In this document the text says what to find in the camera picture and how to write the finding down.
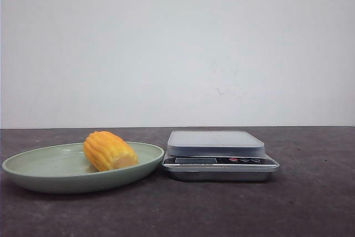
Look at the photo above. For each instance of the yellow corn cob piece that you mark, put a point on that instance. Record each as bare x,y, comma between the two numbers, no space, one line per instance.
107,151

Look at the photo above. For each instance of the light green shallow plate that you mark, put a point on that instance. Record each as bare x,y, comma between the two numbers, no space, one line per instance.
64,169

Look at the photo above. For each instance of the silver digital kitchen scale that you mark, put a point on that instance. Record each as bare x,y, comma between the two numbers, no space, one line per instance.
217,155

